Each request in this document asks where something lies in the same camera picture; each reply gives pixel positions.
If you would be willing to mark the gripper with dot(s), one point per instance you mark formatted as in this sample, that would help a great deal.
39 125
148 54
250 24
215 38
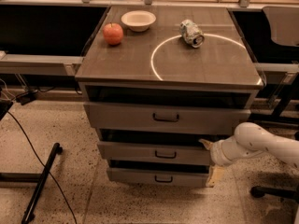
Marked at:
218 154

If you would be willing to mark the grey drawer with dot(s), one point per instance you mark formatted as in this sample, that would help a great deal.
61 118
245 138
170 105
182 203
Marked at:
164 118
173 154
157 177

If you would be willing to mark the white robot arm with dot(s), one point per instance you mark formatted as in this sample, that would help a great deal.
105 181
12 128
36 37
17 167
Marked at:
248 141

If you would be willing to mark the grey drawer cabinet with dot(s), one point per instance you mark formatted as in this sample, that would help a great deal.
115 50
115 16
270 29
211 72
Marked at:
157 67

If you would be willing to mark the grey bottom drawer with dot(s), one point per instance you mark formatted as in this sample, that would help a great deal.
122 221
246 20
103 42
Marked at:
157 177

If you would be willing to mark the grey top drawer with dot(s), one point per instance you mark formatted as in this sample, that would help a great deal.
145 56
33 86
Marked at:
164 118

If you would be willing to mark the crushed green soda can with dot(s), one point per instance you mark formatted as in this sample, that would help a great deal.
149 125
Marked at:
191 33

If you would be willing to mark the grey chair backrest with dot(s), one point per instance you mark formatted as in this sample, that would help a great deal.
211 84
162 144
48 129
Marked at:
284 25

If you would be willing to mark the white bowl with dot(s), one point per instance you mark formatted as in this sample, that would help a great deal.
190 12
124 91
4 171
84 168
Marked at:
138 20

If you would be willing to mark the red apple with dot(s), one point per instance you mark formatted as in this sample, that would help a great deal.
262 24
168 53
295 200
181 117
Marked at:
113 34

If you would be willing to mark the black power adapter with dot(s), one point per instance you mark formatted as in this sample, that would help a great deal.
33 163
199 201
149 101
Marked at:
26 98

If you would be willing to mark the black floor stand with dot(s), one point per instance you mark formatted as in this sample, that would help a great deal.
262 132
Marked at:
39 179

